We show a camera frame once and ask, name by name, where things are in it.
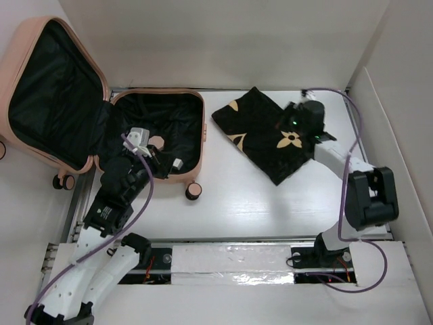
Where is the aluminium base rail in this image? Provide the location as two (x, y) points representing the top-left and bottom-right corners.
(119, 242), (371, 287)

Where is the black towel with beige flowers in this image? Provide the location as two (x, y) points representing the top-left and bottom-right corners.
(212, 87), (314, 186)

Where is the pink octagonal jar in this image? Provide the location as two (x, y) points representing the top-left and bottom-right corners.
(148, 135), (165, 151)

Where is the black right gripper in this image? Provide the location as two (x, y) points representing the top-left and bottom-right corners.
(267, 102), (307, 137)

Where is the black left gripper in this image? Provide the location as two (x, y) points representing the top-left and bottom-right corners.
(127, 144), (178, 201)

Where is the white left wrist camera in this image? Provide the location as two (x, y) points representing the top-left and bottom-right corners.
(122, 127), (155, 158)

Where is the white rectangular box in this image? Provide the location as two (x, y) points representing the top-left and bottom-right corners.
(172, 158), (183, 170)

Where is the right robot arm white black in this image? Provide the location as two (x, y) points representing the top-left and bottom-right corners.
(283, 99), (399, 269)

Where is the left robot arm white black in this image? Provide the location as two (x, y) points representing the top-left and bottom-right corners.
(24, 146), (183, 324)

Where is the pink hard-shell suitcase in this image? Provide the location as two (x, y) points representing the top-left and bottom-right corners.
(1, 16), (206, 200)

